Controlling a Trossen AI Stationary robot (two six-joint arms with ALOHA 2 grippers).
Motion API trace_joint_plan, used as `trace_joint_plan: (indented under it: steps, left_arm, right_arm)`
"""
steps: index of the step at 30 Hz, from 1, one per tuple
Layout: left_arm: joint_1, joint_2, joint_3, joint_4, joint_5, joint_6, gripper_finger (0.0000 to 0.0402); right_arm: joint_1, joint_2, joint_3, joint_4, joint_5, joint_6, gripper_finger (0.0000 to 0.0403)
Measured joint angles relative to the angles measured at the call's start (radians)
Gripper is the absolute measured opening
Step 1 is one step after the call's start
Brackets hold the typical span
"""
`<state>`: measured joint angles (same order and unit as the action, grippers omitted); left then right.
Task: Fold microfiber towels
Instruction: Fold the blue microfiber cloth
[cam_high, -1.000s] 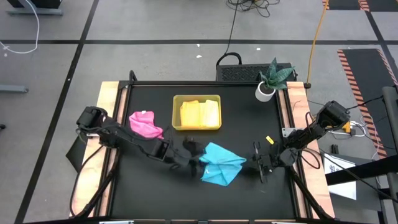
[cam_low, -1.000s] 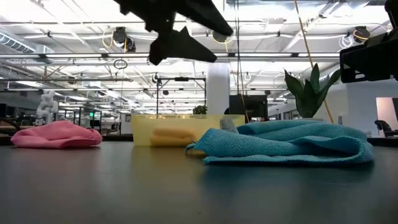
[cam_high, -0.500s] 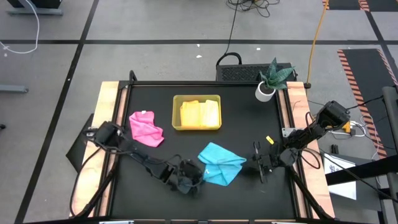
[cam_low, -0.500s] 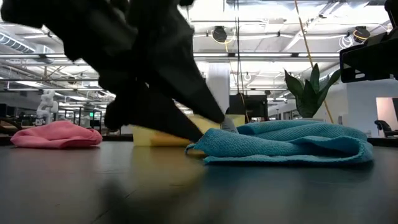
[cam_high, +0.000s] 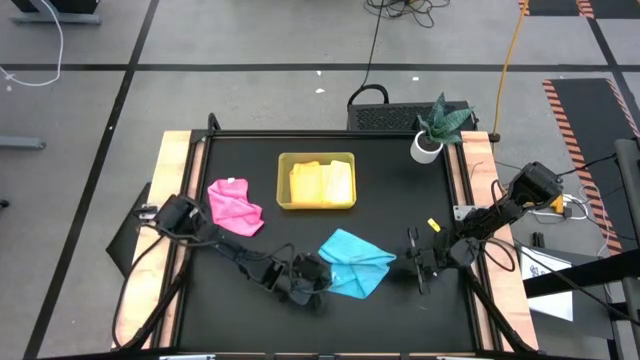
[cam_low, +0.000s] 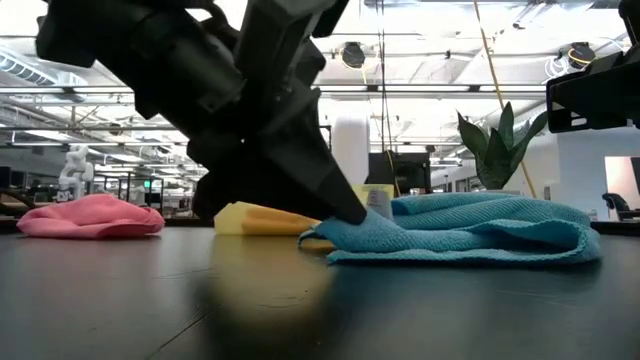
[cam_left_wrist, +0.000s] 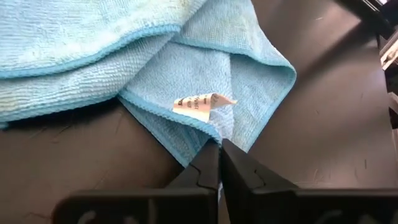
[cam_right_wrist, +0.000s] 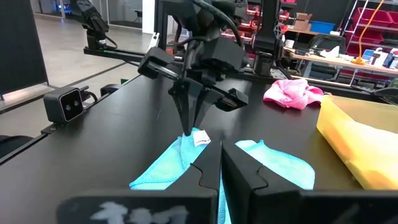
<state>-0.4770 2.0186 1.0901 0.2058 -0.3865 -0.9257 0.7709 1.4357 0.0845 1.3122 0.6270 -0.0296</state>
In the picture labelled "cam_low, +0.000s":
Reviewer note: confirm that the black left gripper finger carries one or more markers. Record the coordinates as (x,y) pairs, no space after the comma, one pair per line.
(320,175)
(250,195)

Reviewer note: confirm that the yellow-green plastic bin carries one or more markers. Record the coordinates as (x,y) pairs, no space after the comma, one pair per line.
(227,220)

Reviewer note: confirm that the orange microfiber towel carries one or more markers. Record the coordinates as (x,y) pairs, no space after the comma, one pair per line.
(275,222)

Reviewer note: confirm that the pink microfiber towel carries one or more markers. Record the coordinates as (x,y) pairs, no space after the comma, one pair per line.
(90,217)

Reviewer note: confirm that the blue microfiber towel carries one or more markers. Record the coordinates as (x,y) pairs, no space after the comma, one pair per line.
(475,225)

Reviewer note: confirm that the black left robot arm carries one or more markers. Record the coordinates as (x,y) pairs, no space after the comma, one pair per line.
(125,45)

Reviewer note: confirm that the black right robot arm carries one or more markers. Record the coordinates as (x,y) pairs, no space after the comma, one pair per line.
(631,12)

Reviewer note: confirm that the white building column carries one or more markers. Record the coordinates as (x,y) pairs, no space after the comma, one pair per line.
(350,150)

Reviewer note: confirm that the white partition panel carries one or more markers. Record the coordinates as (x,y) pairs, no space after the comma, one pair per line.
(620,180)

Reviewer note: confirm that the dark display screen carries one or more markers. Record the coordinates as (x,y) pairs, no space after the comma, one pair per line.
(410,172)

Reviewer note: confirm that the black office chair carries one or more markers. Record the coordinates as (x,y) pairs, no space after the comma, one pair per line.
(620,205)

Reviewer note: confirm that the snake plant in white pot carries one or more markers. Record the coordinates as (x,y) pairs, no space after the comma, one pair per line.
(492,160)

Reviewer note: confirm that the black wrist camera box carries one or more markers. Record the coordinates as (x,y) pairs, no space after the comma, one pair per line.
(285,30)

